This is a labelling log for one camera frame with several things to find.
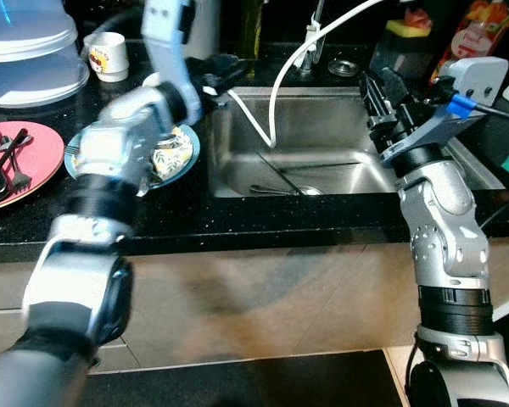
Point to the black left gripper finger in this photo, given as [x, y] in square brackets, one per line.
[232, 77]
[235, 62]

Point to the round steel counter cap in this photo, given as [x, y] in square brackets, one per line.
[343, 69]

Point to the dark sponge holder container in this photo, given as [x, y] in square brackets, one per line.
[399, 55]

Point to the blue rimmed floral plate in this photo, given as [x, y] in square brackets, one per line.
[174, 157]

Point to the pink round plate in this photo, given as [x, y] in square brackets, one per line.
[42, 157]

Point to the white cartoon print mug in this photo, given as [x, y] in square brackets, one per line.
[109, 59]

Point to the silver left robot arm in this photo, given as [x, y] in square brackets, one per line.
[76, 280]

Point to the yellow cooking oil bottle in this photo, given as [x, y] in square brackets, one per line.
[251, 34]

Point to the yellow sponge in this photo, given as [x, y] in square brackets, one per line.
[399, 28]

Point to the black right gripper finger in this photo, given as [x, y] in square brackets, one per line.
[372, 91]
[396, 85]

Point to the stainless steel sink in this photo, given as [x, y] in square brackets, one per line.
[322, 127]

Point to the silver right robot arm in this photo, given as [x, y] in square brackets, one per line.
[445, 229]

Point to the stacked translucent plastic drawer container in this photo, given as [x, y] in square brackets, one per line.
[25, 68]

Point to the red scouring pad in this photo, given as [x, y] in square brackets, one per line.
[417, 15]

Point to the steel gooseneck faucet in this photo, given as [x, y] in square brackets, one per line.
[319, 17]

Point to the black floor mat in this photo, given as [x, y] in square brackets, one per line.
[237, 386]

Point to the grey cabinet drawer front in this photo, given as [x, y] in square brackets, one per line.
[4, 288]
[4, 331]

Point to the orange dish soap bottle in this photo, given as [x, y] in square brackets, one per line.
[475, 34]

